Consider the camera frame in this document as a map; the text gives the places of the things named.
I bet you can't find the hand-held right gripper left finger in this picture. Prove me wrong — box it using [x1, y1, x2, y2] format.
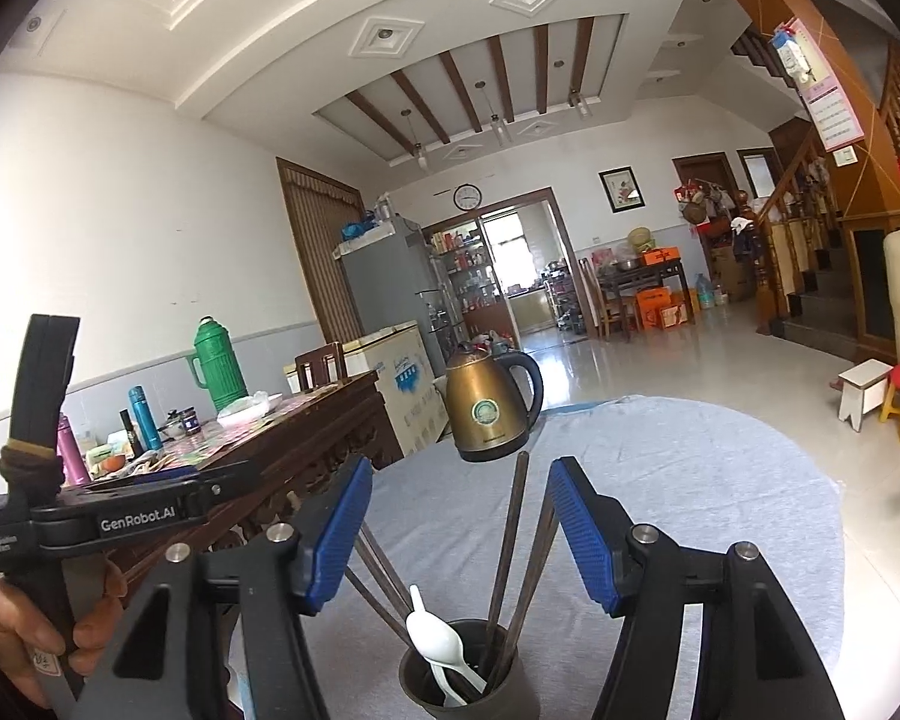
[71, 454, 376, 720]

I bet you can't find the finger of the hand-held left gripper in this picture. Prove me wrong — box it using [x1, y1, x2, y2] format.
[184, 460, 262, 522]

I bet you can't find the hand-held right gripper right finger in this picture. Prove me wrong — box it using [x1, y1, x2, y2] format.
[547, 454, 845, 720]

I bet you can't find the dark grey utensil cup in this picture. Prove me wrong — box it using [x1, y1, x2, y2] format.
[399, 619, 530, 720]

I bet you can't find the person's left hand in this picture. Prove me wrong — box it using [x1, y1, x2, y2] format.
[0, 559, 128, 710]

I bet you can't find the pink bottle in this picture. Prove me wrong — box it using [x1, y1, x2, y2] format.
[55, 414, 91, 487]

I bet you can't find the small dark pot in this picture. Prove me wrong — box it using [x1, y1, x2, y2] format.
[161, 406, 203, 437]

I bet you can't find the white plastic bag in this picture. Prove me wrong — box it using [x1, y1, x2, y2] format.
[217, 390, 286, 425]

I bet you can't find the blue bottle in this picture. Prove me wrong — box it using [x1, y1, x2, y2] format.
[127, 386, 162, 452]

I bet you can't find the carved wooden sideboard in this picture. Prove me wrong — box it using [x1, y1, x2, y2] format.
[82, 371, 406, 586]

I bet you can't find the green thermos flask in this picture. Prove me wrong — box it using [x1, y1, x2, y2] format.
[190, 316, 248, 413]

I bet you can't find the white plastic spoon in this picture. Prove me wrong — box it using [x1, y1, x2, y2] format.
[406, 583, 466, 706]
[427, 656, 490, 698]

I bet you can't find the wooden chair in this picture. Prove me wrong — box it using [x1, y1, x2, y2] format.
[294, 341, 347, 393]

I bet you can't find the gold electric kettle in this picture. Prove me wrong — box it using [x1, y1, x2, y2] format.
[435, 343, 545, 464]

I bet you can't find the white chest freezer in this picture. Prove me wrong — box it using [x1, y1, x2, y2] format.
[283, 320, 451, 458]

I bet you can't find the large orange box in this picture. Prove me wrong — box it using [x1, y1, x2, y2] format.
[636, 286, 695, 332]

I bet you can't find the brown wooden door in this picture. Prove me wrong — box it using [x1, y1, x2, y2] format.
[276, 156, 365, 346]

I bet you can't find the grey refrigerator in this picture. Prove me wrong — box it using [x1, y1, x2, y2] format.
[335, 214, 451, 342]

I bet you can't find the wooden dining table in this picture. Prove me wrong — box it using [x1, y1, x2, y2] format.
[596, 259, 695, 338]

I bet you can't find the glass display cabinet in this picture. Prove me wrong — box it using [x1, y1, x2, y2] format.
[427, 229, 496, 346]

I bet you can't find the white step stool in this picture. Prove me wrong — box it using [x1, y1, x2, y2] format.
[836, 358, 895, 432]

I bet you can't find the wooden staircase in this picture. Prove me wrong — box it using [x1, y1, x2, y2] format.
[754, 142, 900, 361]

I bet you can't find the pendant lamp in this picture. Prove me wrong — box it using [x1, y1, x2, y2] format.
[568, 64, 593, 117]
[476, 82, 511, 145]
[401, 110, 430, 170]

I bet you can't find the framed wall picture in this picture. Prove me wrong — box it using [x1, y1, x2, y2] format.
[598, 165, 644, 213]

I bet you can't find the pink wall calendar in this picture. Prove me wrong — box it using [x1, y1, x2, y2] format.
[772, 17, 867, 153]

